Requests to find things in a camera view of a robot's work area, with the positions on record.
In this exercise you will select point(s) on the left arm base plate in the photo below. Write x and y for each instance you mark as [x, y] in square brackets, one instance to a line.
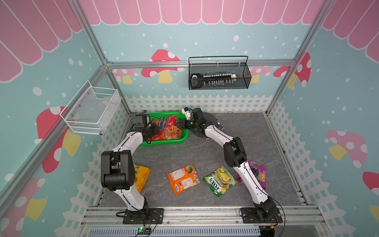
[152, 216]

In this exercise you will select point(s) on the purple candy bag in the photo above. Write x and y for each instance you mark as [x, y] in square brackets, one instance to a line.
[259, 172]

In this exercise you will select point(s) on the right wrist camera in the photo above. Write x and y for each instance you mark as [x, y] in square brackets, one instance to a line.
[187, 112]

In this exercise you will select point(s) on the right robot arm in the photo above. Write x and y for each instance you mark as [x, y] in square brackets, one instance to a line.
[234, 155]

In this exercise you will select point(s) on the green Fox's candy bag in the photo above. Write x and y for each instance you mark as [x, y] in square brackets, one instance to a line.
[220, 181]

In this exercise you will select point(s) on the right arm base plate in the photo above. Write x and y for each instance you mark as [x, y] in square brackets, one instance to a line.
[251, 215]

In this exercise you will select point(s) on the red candy bag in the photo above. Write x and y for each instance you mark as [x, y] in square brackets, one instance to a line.
[168, 129]

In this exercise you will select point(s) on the small green circuit board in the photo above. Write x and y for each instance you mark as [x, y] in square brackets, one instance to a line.
[144, 231]

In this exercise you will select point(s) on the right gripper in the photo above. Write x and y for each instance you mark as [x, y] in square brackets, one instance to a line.
[183, 123]

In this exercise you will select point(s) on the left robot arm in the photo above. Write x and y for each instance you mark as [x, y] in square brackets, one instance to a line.
[117, 167]

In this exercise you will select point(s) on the white wire basket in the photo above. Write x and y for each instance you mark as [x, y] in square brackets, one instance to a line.
[91, 110]

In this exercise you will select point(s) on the orange candy bag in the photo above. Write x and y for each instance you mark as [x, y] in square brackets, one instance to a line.
[183, 179]

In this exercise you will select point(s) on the black wire mesh basket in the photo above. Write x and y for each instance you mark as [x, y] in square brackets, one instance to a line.
[218, 72]

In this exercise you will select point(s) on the green plastic basket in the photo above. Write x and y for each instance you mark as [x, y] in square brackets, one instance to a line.
[167, 142]

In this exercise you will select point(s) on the yellow candy bag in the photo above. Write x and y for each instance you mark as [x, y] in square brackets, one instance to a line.
[141, 175]

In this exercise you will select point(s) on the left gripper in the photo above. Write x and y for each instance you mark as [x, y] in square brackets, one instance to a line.
[156, 129]

